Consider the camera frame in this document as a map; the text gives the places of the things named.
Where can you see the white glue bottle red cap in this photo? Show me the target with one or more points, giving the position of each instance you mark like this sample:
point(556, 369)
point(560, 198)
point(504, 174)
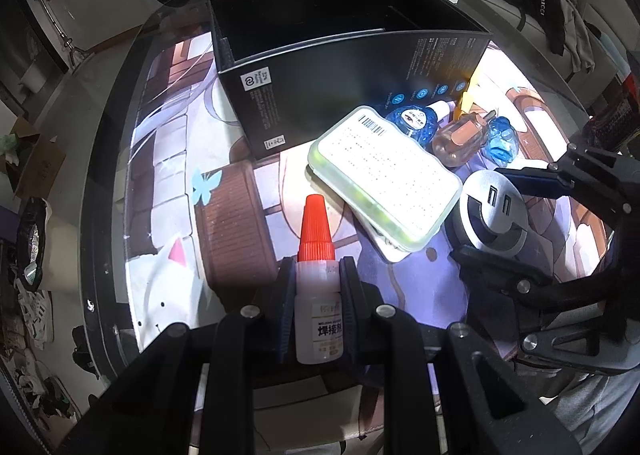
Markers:
point(320, 330)

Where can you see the dark red packet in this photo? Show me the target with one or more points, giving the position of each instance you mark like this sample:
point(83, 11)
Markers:
point(620, 107)

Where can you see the printed desk mat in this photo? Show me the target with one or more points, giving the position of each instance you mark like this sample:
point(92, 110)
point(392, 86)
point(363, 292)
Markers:
point(225, 215)

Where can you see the pale green plastic case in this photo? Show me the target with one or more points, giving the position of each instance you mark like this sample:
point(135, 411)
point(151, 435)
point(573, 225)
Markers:
point(385, 175)

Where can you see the dark round object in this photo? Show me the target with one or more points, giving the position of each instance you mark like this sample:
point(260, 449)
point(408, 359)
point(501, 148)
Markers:
point(30, 235)

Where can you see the round silver hub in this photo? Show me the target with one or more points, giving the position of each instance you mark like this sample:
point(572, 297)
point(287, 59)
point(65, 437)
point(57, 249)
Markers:
point(487, 195)

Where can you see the amber perfume bottle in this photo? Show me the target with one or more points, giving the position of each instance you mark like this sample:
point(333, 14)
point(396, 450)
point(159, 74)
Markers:
point(457, 141)

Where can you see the grey garment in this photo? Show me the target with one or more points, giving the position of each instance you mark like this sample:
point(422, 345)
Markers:
point(580, 30)

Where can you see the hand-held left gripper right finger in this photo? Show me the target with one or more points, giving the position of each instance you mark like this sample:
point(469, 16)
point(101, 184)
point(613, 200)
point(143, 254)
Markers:
point(350, 307)

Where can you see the white cabinet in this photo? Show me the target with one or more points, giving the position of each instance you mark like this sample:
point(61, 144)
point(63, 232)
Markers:
point(90, 0)

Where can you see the blue bottle white cap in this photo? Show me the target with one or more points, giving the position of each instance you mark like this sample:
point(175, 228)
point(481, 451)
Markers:
point(415, 124)

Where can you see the black cardboard box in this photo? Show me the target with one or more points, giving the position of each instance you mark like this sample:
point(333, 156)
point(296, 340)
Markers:
point(325, 85)

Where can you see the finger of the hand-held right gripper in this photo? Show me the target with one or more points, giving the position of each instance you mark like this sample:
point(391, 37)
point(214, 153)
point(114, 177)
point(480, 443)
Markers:
point(500, 272)
point(530, 179)

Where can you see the person's grey trouser leg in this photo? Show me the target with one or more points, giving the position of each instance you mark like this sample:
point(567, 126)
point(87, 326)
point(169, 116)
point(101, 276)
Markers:
point(595, 410)

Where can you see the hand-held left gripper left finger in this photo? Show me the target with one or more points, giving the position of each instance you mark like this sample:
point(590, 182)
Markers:
point(285, 307)

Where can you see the brown cardboard box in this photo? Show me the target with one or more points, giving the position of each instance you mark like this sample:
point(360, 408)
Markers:
point(42, 170)

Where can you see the blue plastic item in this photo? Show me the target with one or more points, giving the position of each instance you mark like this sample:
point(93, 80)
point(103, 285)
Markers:
point(500, 142)

